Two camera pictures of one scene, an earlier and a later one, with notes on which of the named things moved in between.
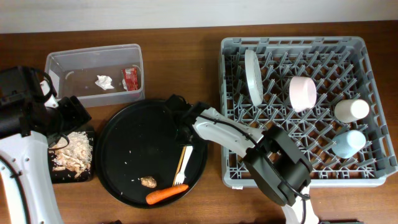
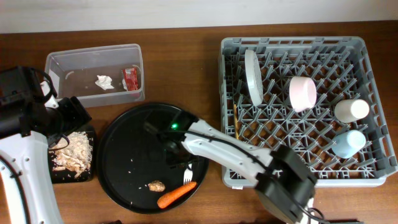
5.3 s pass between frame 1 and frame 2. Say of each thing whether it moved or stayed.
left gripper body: stayed
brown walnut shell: moved
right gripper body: moved
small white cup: stayed
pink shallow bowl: stayed
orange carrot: moved
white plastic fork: moved
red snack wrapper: stayed
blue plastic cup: stayed
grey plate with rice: stayed
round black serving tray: stayed
